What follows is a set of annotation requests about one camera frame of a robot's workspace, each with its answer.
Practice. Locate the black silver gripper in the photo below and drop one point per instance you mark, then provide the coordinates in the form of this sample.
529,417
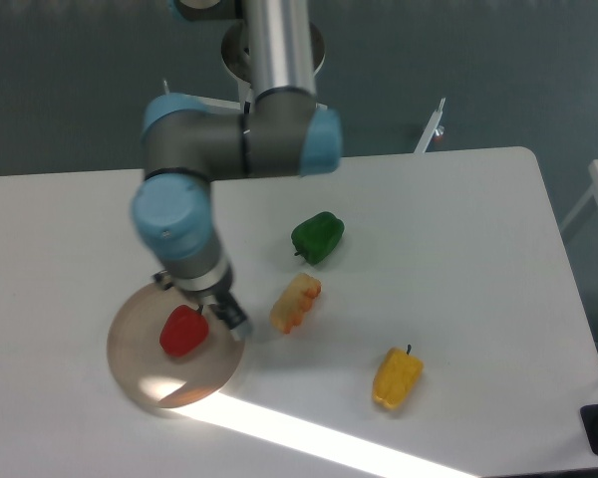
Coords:
209,287

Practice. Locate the red toy bell pepper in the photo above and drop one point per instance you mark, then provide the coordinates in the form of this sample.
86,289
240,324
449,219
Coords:
184,330

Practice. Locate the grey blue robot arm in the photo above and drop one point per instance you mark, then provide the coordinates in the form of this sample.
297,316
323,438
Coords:
187,148

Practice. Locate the translucent brown round plate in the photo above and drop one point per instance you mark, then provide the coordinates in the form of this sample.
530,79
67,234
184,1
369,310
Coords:
146,374

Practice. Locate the green toy bell pepper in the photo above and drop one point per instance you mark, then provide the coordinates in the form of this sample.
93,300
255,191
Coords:
317,237

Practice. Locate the yellow toy bell pepper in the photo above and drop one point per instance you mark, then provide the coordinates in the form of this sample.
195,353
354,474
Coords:
396,377

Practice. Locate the orange yellow toy food block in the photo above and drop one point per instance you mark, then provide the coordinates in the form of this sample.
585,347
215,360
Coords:
295,302

